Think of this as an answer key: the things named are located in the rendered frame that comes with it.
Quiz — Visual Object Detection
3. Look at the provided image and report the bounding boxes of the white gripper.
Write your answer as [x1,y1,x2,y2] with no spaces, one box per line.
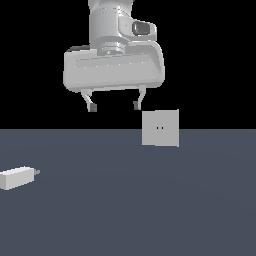
[62,40,166,113]

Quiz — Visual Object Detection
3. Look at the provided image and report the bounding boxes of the white block charger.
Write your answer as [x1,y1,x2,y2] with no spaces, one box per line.
[0,165,42,191]

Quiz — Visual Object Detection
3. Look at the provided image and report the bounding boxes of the grey square wall socket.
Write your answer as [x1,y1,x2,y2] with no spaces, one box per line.
[141,108,180,148]

